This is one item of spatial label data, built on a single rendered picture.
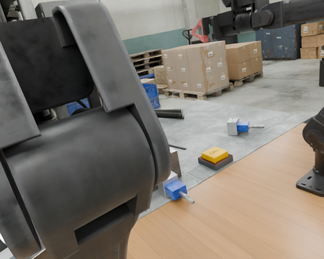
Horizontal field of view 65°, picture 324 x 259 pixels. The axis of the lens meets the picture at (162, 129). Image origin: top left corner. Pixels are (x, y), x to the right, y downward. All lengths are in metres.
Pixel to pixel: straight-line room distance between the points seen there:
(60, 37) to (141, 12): 8.00
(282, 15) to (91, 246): 0.63
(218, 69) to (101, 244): 4.58
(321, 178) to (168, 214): 0.39
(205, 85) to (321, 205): 3.98
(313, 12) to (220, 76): 4.13
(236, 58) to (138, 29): 3.75
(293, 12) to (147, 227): 0.59
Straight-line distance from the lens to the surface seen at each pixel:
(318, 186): 0.72
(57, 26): 0.18
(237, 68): 5.22
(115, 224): 0.18
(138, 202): 0.17
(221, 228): 0.61
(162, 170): 0.15
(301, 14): 0.68
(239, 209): 0.65
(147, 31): 8.18
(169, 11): 8.64
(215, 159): 0.79
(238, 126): 1.01
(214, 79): 4.65
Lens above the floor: 1.21
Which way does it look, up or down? 20 degrees down
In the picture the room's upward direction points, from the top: 11 degrees counter-clockwise
